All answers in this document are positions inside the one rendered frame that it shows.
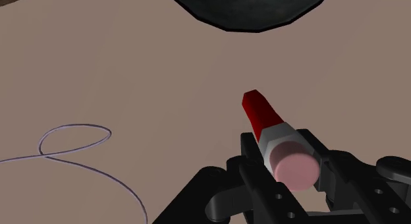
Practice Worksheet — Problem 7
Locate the thin lilac cable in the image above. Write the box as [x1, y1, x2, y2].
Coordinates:
[0, 123, 149, 224]

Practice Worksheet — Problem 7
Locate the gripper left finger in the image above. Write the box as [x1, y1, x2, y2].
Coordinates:
[151, 132, 310, 224]

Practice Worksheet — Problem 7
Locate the red pencil with pink eraser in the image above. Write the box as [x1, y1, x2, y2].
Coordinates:
[241, 89, 321, 192]

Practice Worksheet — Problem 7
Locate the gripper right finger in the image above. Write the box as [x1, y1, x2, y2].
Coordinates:
[296, 128, 411, 224]

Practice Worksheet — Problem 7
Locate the dark grey round bowl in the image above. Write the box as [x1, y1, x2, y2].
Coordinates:
[167, 0, 332, 34]

